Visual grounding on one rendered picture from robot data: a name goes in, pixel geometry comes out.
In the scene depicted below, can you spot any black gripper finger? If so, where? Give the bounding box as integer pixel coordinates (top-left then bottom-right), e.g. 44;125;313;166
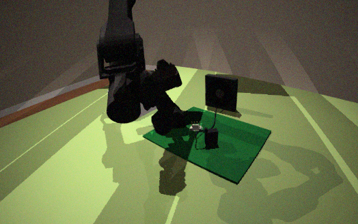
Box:
173;120;187;129
164;92;173;102

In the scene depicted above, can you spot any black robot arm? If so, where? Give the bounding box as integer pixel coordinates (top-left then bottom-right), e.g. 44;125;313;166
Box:
96;0;182;124

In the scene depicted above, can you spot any green circuit board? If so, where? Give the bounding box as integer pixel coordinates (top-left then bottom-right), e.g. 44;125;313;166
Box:
142;107;271;184

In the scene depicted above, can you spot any black cooling fan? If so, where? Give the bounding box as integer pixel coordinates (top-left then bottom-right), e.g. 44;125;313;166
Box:
205;74;238;112

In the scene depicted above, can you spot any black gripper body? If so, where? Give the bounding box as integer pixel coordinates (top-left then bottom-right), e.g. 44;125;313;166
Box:
139;70;184;136

